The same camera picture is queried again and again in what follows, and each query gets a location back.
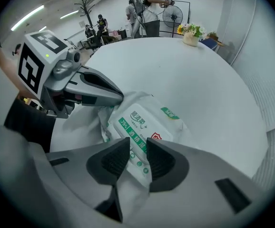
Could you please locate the flower pot with sunflowers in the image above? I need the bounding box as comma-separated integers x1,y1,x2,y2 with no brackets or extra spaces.
177,23,207,48

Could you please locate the black metal frame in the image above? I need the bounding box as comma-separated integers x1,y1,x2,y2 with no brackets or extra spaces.
158,0,191,38

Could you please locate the black coat rack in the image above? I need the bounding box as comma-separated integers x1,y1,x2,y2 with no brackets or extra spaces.
74,0,98,50

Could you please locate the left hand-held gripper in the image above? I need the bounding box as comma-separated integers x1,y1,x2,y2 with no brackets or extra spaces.
17,29,124,119

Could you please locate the black standing fan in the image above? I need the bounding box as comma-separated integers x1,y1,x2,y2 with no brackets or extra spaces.
162,5,184,38

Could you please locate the ceiling light strip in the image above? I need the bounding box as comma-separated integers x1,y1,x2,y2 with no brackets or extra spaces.
10,4,45,32
59,9,79,20

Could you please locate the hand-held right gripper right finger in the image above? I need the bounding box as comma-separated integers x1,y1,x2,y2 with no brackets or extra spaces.
146,138,275,228

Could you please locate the white alcohol wipes pack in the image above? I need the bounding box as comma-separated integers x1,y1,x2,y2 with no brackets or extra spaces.
98,91,191,223

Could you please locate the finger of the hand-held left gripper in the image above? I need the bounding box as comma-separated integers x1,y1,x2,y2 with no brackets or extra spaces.
64,81,124,107

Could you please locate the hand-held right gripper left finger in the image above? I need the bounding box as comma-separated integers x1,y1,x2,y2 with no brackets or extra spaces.
45,137,131,223

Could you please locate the blue chair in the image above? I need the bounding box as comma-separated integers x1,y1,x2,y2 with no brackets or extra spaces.
199,37,218,51

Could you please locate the person's left forearm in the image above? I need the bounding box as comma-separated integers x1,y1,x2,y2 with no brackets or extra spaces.
0,44,35,100

